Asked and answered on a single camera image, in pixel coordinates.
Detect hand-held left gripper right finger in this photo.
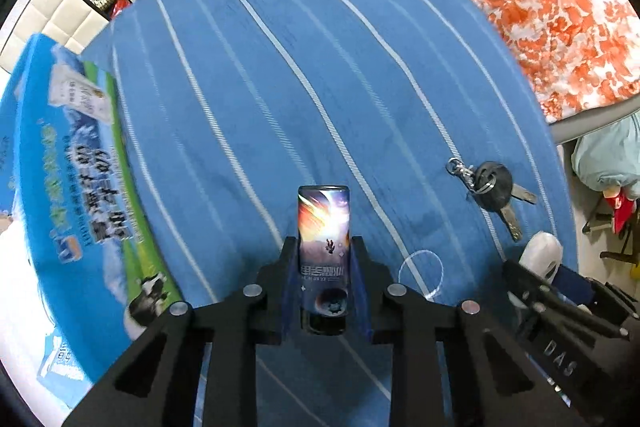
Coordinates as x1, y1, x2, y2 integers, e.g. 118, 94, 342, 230
350, 236, 588, 427

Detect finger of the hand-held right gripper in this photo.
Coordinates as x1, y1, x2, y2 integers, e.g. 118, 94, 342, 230
555, 267, 632, 341
502, 259, 556, 313

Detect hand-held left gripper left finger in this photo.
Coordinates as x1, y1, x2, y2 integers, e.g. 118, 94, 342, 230
62, 236, 301, 427

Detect white earbud case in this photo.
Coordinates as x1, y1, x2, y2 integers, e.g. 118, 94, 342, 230
518, 231, 563, 285

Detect colourful slim drink can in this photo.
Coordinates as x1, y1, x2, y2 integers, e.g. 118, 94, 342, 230
297, 184, 351, 337

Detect blue printed cardboard box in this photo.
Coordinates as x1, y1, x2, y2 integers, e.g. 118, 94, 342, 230
0, 33, 183, 413

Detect clear round lid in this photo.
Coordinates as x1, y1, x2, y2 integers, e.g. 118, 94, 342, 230
398, 249, 444, 298

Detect black-headed keys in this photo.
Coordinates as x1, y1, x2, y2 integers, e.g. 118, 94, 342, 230
446, 157, 538, 243

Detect light blue cloth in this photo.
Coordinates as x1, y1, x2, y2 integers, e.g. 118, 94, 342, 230
572, 112, 640, 200

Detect grey chair seat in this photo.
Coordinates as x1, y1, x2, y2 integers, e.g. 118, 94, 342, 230
550, 94, 640, 145

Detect blue striped cloth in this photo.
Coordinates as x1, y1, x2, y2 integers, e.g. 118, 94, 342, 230
80, 0, 581, 427

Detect orange floral cushion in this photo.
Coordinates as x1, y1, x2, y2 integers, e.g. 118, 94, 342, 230
465, 0, 640, 125

